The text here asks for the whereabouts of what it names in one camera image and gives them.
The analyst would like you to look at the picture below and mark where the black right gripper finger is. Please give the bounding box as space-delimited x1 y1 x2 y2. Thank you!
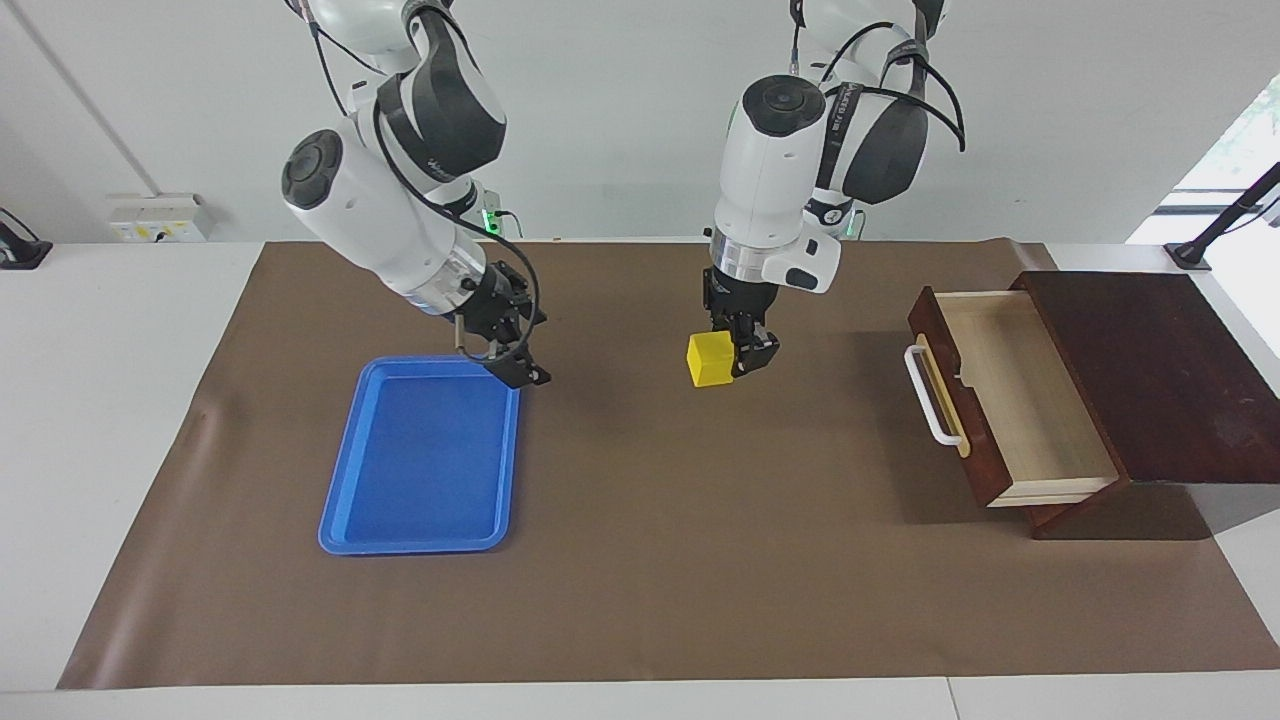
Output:
484 338 554 390
458 318 503 364

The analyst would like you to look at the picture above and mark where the yellow cube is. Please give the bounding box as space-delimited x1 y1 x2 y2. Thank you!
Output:
686 332 738 388

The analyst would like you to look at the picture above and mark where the white drawer handle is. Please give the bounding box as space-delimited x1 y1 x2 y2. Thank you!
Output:
904 335 972 460

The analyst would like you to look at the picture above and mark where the wooden drawer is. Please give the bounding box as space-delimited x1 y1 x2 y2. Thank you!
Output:
906 286 1132 509

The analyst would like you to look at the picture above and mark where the blue plastic tray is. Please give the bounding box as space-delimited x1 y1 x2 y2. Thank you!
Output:
318 356 522 556

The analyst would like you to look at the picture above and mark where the brown table mat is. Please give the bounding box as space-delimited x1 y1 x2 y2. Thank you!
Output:
57 238 1280 691

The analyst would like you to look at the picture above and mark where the dark wooden cabinet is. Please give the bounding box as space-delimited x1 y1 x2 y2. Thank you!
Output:
1008 270 1280 542

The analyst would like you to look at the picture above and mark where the black clamp base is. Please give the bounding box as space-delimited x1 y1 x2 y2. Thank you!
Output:
0 207 54 272

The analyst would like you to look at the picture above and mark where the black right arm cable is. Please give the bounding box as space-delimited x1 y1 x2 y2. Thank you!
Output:
288 0 547 367

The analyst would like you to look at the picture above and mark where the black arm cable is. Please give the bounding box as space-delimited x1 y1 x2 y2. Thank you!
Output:
288 0 547 367
788 0 967 153

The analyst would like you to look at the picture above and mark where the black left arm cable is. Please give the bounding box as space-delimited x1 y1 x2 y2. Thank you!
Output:
788 0 967 153

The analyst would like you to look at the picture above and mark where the white wall socket strip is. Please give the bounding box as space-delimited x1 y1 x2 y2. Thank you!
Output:
107 193 214 244

